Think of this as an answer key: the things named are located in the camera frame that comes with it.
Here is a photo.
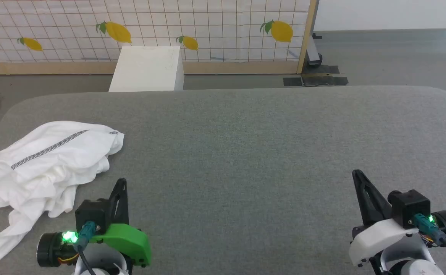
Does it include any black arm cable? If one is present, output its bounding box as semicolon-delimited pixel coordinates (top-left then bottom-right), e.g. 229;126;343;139
72;221;97;275
413;214;446;269

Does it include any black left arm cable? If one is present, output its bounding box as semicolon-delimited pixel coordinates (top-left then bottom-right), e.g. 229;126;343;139
72;221;97;275

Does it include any wide black floor tape patch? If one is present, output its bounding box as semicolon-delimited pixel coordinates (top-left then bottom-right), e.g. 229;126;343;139
301;75;349;87

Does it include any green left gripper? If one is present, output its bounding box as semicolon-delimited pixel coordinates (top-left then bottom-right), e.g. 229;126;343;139
89;178;152;267

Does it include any lemon print tiled partition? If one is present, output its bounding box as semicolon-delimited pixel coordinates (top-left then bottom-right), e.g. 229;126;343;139
0;0;319;75

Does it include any dark floor plate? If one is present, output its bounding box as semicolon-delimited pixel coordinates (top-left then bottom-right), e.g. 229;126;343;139
302;65;340;75

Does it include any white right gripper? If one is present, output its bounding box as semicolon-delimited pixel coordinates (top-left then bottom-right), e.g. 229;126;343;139
348;169;419;267

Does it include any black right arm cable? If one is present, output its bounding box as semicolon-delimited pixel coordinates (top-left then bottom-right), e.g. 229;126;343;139
413;214;446;269

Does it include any white rectangular box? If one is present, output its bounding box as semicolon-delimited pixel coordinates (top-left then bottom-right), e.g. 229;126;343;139
108;46;184;92

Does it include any grey metal partition foot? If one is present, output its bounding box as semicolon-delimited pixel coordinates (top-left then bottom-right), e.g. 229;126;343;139
306;33;323;68

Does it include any white garment with grey stitching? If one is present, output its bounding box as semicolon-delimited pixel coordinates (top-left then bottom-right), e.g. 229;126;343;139
0;121;125;261

